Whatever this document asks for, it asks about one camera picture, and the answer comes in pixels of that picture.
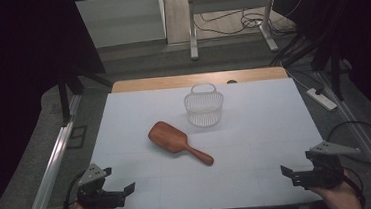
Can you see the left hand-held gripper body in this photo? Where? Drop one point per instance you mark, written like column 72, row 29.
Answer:
column 92, row 195

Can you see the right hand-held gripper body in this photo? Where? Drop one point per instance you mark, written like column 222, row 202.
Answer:
column 326, row 173

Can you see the wooden spatula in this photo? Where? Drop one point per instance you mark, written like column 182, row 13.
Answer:
column 169, row 137

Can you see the white plastic basket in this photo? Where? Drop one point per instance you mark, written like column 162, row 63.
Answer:
column 204, row 111

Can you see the person's right hand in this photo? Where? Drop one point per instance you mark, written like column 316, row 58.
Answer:
column 341, row 199

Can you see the dark floor socket plate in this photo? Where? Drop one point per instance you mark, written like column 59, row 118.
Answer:
column 77, row 137

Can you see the white table mat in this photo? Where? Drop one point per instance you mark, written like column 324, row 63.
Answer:
column 243, row 146

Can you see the white power strip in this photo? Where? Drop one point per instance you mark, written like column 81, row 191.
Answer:
column 322, row 99

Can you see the black metal stand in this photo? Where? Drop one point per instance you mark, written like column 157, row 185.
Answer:
column 68, row 90
column 332, row 66

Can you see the black curtain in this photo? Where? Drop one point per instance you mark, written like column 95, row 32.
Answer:
column 18, row 47
column 351, row 31

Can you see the white cabinet panel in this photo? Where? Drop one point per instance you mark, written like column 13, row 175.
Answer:
column 120, row 19

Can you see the aluminium floor rail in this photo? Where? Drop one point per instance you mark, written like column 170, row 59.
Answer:
column 366, row 137
column 47, row 179

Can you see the white metal desk frame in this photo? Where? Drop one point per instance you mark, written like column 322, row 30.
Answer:
column 229, row 2

